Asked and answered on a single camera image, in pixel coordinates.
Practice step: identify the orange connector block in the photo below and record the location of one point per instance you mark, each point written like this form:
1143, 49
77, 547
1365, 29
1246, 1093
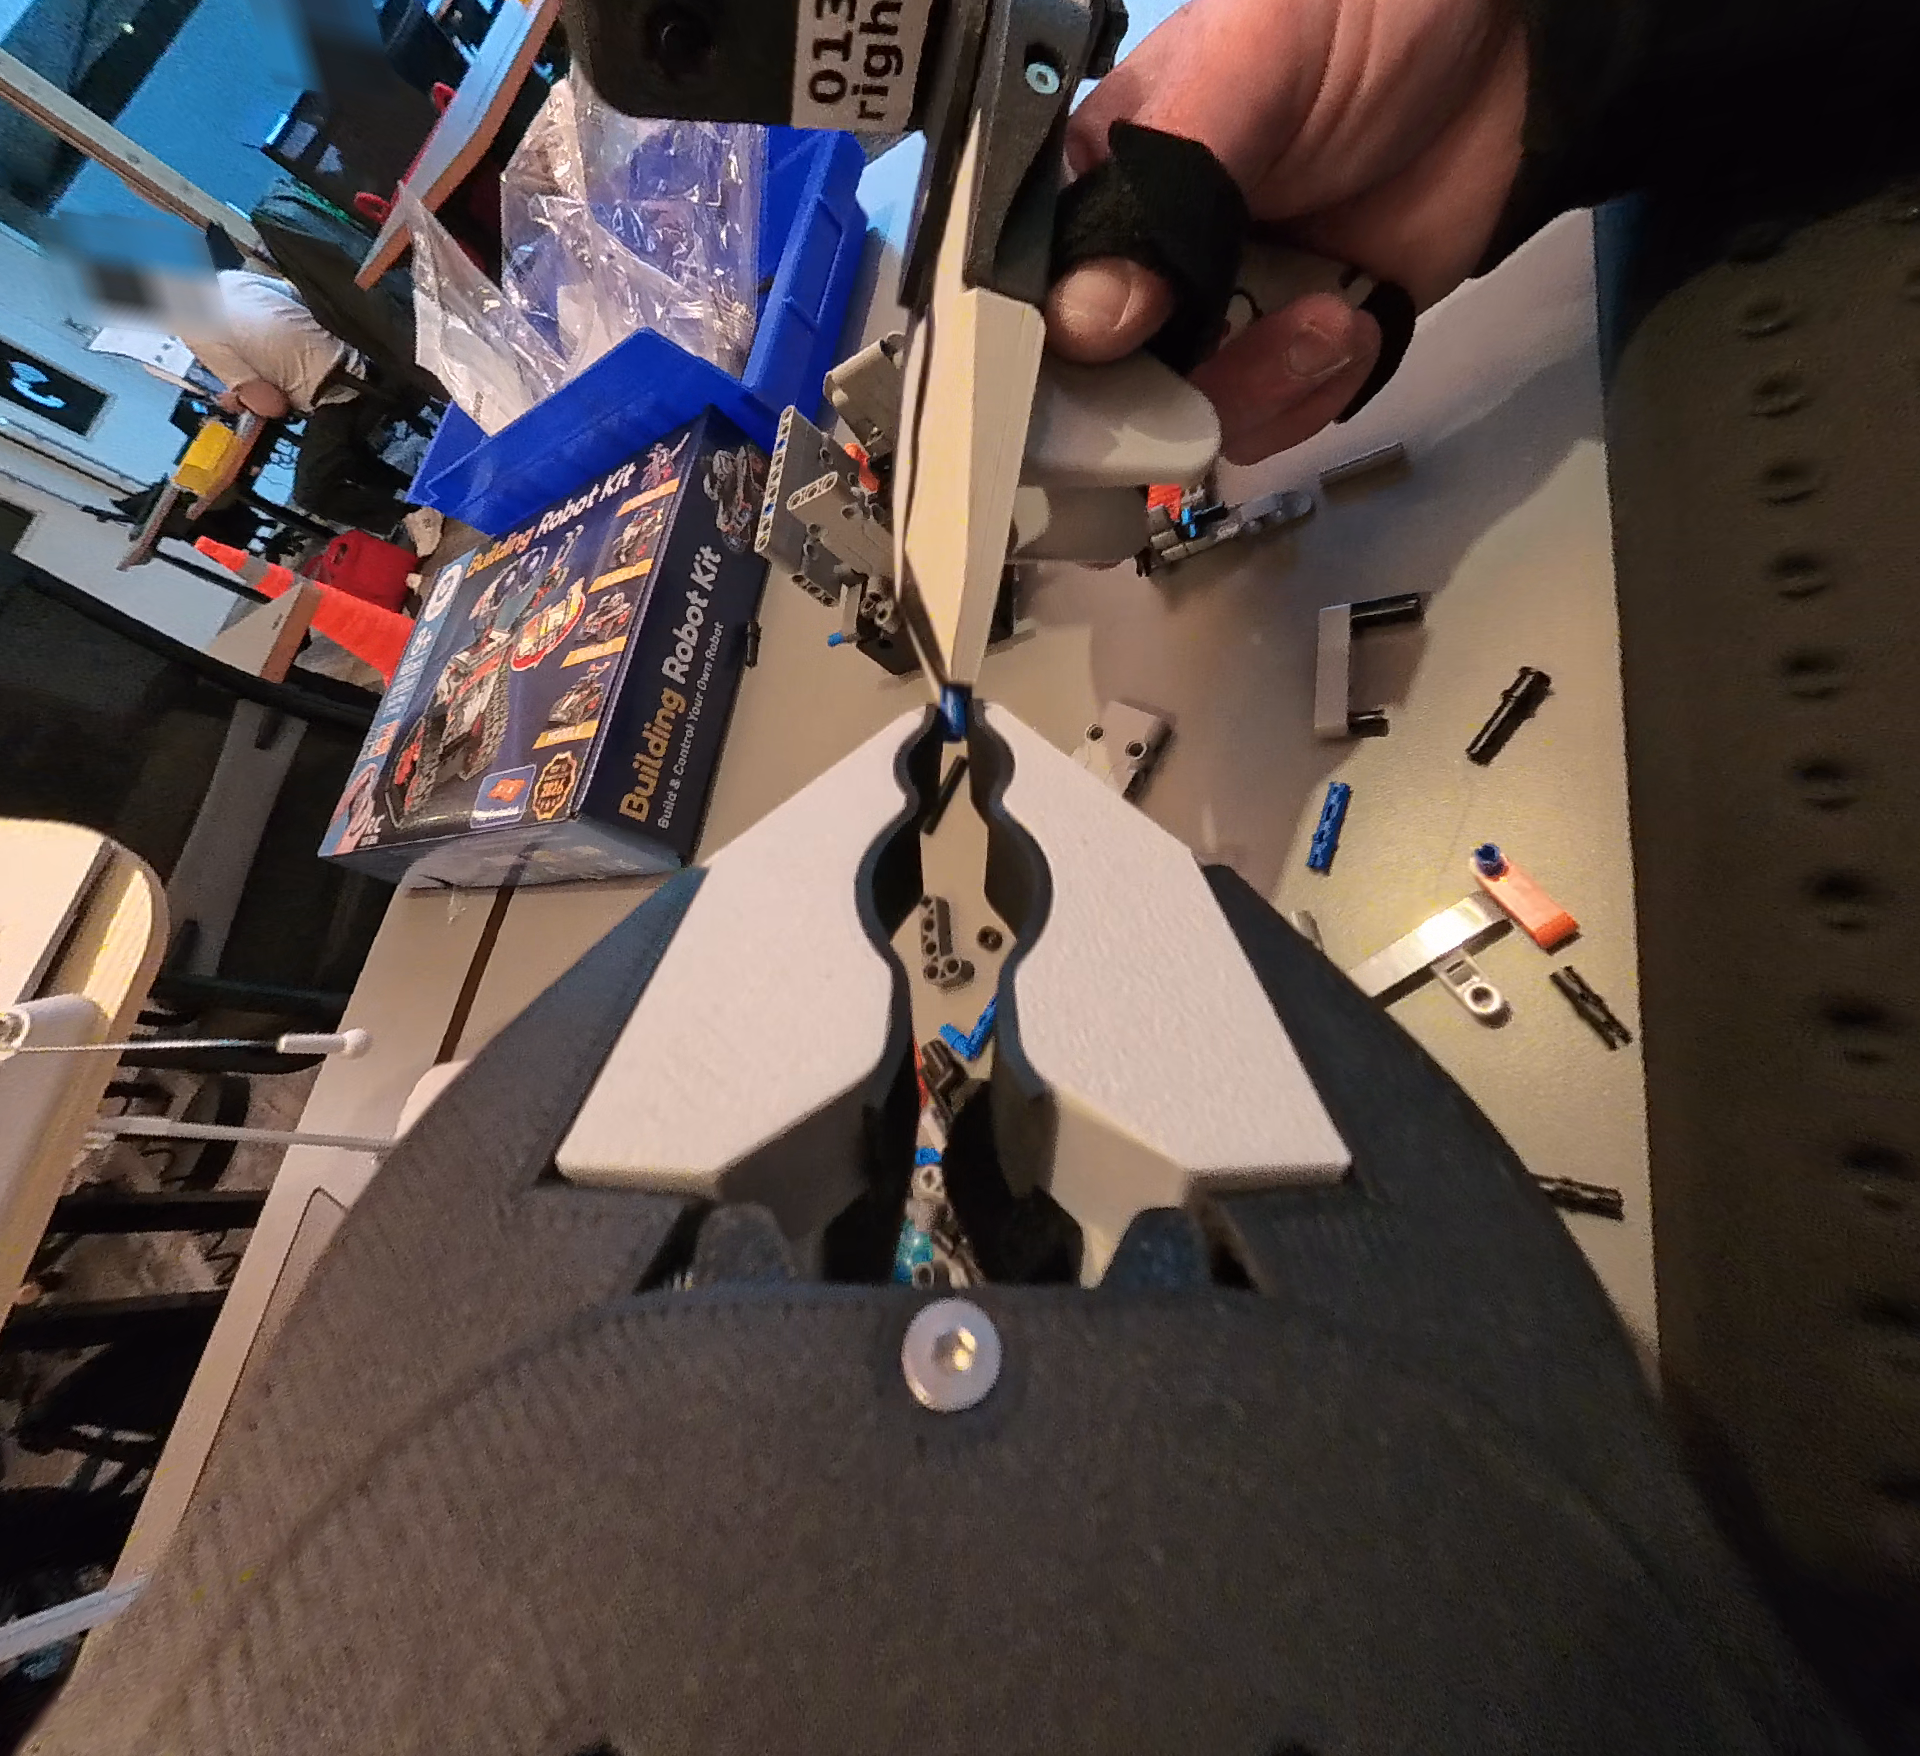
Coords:
1529, 901

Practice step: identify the wooden background desk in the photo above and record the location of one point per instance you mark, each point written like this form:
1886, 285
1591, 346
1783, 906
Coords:
480, 92

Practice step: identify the person's right forearm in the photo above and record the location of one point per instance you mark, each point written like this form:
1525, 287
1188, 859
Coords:
1724, 17

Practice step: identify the grey partly built model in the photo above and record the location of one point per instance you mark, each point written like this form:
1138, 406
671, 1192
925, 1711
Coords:
809, 510

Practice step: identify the black short pin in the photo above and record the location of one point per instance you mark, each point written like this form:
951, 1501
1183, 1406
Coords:
1590, 1007

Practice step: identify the blue robot kit box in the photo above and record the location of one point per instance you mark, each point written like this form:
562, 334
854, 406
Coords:
600, 676

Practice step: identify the orange ribbed beam assembly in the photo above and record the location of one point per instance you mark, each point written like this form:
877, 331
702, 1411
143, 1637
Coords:
1200, 535

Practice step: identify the pile of small building parts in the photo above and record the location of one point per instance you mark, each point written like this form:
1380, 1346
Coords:
942, 1069

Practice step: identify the grey rectangular panel piece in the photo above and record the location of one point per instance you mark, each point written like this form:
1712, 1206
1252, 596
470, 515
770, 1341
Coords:
1121, 749

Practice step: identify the dark grey angled beam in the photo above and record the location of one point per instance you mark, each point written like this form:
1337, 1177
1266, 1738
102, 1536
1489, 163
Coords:
942, 938

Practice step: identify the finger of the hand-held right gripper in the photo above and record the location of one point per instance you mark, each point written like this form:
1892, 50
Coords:
975, 467
925, 331

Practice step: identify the grey bracket frame piece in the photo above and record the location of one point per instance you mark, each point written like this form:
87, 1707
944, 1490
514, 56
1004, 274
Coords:
1337, 676

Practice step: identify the black office chair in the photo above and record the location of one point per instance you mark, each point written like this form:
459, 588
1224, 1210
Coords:
345, 270

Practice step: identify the person's right hand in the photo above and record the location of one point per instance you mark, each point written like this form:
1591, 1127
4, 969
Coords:
1349, 92

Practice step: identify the clear plastic bags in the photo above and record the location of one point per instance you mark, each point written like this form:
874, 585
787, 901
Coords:
600, 227

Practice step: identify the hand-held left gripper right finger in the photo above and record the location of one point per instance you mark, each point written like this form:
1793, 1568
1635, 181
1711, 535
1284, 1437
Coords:
1171, 1036

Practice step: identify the white book stand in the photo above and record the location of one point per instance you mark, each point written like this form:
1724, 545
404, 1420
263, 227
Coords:
60, 962

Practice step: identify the red bag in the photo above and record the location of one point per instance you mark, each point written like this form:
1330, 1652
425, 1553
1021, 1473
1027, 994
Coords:
367, 601

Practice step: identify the black double-ended pin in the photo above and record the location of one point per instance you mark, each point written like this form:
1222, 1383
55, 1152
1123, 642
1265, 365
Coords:
1577, 1195

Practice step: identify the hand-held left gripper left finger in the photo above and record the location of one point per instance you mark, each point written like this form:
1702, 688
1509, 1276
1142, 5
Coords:
735, 1036

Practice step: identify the black long pin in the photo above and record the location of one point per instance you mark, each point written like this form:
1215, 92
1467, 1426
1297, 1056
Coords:
1506, 714

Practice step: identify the short grey axle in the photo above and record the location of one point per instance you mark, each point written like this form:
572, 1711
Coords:
1361, 465

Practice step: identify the blue plastic bin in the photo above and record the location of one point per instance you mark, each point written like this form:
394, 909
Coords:
600, 406

